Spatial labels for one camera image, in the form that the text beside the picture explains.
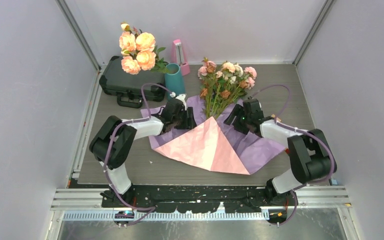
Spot peach artificial roses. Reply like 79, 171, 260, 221
119, 22, 169, 75

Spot purple and pink wrapping paper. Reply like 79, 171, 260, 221
148, 95, 285, 175

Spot black carrying case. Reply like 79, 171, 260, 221
99, 55, 166, 109

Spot pink flower bouquet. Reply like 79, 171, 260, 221
197, 57, 258, 119

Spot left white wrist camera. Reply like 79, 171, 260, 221
169, 91, 188, 111

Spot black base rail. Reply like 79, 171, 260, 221
101, 185, 294, 214

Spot teal vase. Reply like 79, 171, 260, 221
164, 63, 186, 95

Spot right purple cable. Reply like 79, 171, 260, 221
249, 83, 337, 228

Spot pink metronome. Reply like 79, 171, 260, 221
171, 39, 191, 76

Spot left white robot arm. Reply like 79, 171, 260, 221
89, 94, 197, 207

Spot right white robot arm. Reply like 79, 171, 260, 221
224, 98, 337, 205

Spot wooden rectangular block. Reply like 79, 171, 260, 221
271, 114, 281, 122

